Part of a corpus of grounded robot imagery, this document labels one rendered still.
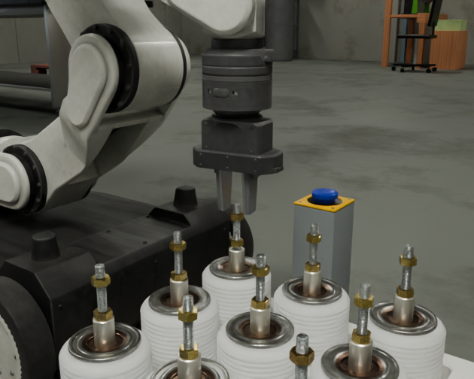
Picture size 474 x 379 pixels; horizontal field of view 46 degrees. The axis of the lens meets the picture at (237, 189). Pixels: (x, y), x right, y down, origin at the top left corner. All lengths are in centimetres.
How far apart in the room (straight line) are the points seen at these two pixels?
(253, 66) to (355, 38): 1000
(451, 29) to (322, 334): 803
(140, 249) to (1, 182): 32
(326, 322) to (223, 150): 25
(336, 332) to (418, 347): 11
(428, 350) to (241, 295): 24
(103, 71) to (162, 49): 11
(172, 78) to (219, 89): 29
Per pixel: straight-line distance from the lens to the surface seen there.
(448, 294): 136
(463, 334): 121
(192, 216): 115
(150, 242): 106
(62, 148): 109
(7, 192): 118
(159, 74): 94
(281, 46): 69
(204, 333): 68
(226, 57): 68
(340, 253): 89
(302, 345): 45
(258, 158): 69
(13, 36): 1025
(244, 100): 68
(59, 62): 364
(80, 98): 95
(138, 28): 96
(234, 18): 66
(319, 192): 87
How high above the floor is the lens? 57
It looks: 16 degrees down
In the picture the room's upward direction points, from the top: straight up
